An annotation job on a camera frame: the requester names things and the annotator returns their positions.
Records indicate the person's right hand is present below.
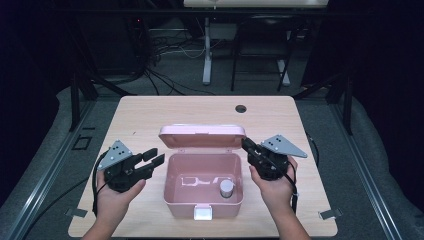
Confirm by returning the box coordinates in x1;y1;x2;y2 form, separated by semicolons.
248;155;299;219

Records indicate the pink storage box with lid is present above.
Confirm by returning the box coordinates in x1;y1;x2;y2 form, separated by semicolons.
158;123;247;221

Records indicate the grey metal floor rail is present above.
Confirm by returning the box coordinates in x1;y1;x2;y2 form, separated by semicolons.
329;99;405;240
5;99;98;240

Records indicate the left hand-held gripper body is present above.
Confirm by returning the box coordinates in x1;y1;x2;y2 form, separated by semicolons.
96;139;148;194

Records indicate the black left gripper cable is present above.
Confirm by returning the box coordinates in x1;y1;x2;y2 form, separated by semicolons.
91;150;110;218

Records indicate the black chair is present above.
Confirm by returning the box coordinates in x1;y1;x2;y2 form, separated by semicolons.
230;14;303;93

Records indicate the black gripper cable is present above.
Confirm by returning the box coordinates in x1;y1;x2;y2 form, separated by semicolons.
91;150;110;218
285;159;299;215

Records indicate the small white round jar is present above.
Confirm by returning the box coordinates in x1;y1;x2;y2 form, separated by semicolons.
219;179;236;199

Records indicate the white desk with legs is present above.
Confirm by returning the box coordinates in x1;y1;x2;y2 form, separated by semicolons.
182;0;330;87

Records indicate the black metal stand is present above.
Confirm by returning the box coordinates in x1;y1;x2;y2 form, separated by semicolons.
67;69;138;133
292;70;355;136

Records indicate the tangle of floor cables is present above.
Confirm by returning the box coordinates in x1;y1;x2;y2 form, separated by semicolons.
141;31;218;97

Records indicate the dark equipment rack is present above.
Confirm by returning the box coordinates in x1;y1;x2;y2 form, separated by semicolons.
79;14;149;76

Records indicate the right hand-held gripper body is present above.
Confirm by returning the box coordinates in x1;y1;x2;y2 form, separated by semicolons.
248;134;309;182

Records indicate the grey metal tab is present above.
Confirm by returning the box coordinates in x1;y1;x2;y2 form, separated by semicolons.
64;207;89;219
317;208;344;221

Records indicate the black floor cable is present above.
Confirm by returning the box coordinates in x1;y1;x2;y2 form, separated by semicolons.
22;177;90;240

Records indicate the person's left hand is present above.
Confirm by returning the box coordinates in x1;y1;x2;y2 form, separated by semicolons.
95;169;147;223

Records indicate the thin black cable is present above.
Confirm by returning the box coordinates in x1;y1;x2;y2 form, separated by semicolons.
305;132;320;168

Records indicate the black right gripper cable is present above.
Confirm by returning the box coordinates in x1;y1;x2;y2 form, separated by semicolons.
285;159;299;215

